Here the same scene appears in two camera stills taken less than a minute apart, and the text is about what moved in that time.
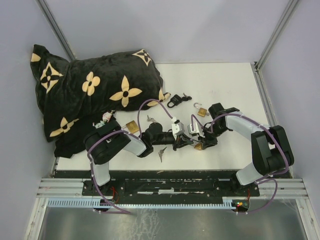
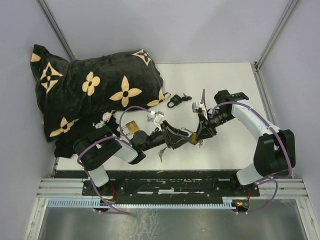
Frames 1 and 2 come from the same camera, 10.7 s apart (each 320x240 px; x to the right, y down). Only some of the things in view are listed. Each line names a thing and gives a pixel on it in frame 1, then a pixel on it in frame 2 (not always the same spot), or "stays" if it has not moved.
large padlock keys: [150, 119] stays
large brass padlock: [131, 127] stays
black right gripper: [206, 142] → [203, 133]
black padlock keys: [186, 98] stays
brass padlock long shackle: [198, 146] → [193, 138]
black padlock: [176, 99] stays
